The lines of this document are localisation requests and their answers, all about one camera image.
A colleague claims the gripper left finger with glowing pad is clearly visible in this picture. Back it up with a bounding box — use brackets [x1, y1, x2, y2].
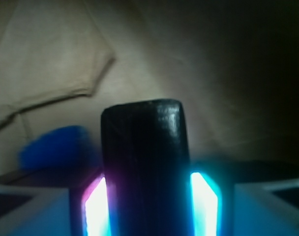
[0, 172, 111, 236]

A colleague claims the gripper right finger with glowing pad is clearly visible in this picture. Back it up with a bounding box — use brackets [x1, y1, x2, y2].
[190, 161, 299, 236]

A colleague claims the black tape-wrapped box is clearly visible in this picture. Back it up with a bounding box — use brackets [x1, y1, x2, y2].
[101, 99, 193, 236]

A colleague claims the blue sponge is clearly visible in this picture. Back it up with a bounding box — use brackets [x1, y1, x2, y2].
[18, 125, 101, 170]

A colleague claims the brown paper bag bin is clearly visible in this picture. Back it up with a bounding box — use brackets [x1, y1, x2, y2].
[0, 0, 299, 175]

